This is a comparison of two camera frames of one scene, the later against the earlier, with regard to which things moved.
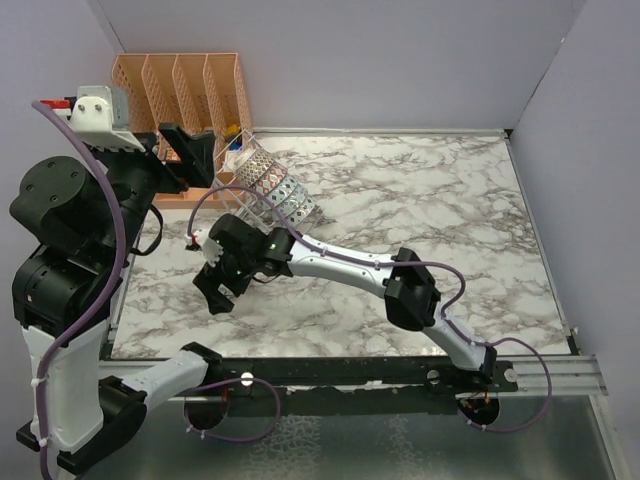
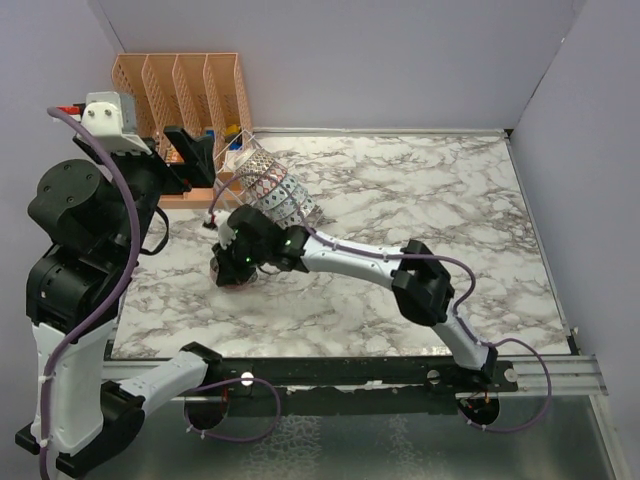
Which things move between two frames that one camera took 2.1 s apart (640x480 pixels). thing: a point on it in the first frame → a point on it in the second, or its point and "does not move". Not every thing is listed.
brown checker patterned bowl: (254, 167) does not move
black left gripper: (182, 174) does not move
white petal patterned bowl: (287, 205) → (306, 205)
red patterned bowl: (273, 175) does not move
